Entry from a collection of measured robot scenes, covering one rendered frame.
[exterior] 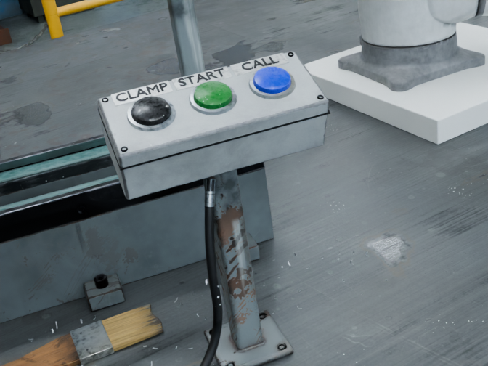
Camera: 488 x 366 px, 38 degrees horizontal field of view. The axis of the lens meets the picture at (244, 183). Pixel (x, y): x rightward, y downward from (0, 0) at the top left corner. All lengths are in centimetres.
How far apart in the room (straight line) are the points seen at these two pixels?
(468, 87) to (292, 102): 62
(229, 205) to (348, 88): 61
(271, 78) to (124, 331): 32
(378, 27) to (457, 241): 45
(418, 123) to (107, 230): 50
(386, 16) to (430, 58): 10
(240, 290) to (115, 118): 21
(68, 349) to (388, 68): 69
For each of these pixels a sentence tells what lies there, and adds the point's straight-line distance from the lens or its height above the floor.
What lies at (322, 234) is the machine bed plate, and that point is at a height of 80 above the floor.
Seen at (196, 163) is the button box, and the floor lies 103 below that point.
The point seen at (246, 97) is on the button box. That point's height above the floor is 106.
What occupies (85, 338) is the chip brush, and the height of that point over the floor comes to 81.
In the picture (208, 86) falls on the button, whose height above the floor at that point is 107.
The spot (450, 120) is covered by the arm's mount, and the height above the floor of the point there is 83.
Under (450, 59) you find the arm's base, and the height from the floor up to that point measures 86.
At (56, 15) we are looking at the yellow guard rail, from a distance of 334.
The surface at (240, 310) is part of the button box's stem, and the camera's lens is 68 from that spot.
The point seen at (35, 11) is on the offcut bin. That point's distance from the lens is 566.
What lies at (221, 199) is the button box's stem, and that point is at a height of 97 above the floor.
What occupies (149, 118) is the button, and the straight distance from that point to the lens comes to 54.
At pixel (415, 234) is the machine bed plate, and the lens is 85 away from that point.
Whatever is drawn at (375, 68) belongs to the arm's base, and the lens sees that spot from 120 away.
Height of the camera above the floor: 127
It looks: 28 degrees down
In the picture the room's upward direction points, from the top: 9 degrees counter-clockwise
